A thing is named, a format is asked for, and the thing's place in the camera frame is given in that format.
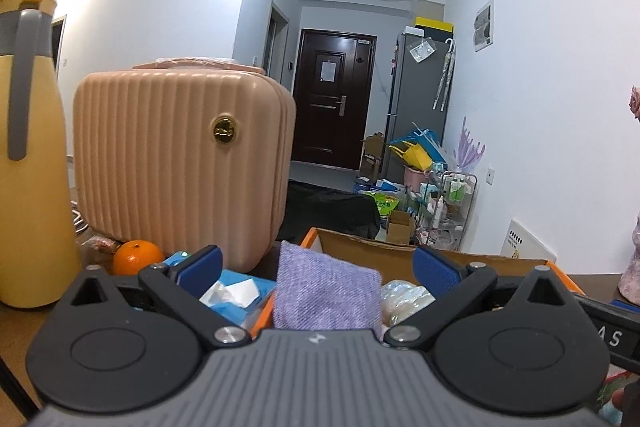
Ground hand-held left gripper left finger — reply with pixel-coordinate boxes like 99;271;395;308
62;244;252;349

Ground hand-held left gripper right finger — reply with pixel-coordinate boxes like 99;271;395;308
382;245;577;351

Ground red cardboard box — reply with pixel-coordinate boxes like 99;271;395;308
250;227;587;339

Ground purple knitted cloth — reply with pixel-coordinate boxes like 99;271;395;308
272;241;384;331

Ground pink textured vase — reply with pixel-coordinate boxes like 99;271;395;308
620;214;640;306

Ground white plastic bag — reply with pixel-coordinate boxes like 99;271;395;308
380;279;437;326

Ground blue tissue pack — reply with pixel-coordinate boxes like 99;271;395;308
165;249;277;329

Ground small cardboard box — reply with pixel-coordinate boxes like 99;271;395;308
387;210;416;246

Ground orange fruit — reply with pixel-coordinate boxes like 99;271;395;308
112;239;166;278

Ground green packet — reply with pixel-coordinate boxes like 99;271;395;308
370;192;401;228

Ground pink bucket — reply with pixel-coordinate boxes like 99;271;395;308
402;164;434;194

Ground white leaning board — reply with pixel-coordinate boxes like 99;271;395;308
505;219;559;261

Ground pink ribbed suitcase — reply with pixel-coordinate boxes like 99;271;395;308
72;56;299;273

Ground crumpled pink wrapper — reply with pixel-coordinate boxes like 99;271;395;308
75;232;121;269

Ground black floor bag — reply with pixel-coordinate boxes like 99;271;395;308
287;181;381;241

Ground blue bags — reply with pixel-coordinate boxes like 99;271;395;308
390;129;446;164

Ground brown cardboard box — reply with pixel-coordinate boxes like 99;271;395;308
360;133;386;180

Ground grey refrigerator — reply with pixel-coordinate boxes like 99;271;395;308
382;32;454;178

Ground yellow thermos jug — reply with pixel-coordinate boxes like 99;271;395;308
0;0;84;309

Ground dark wooden door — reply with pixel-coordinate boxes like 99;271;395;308
291;28;377;170

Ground white folded umbrella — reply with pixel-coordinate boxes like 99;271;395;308
432;39;457;110

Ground grey interior door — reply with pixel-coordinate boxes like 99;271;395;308
265;1;291;82

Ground yellow and black box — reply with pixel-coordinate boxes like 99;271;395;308
415;17;455;39

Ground wire storage rack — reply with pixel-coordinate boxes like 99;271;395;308
417;169;479;253

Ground purple wall decoration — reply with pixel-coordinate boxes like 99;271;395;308
452;117;486;174

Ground white wall panel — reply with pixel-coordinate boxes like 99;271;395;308
472;0;496;53

